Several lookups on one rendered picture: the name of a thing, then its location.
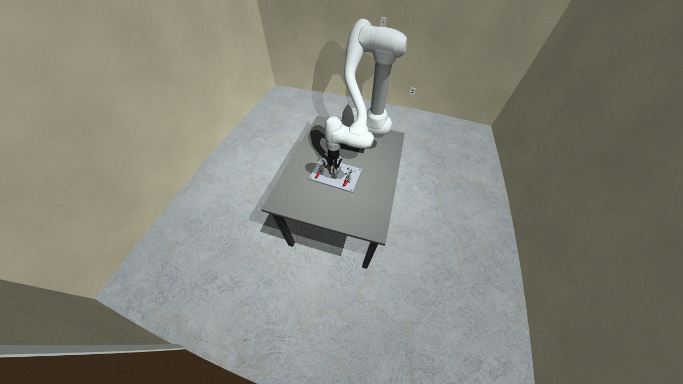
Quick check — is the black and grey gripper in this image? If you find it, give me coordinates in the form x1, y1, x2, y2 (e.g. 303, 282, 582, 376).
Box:
324, 149, 343, 174

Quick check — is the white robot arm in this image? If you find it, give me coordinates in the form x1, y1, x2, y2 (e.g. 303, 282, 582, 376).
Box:
324, 19, 407, 151

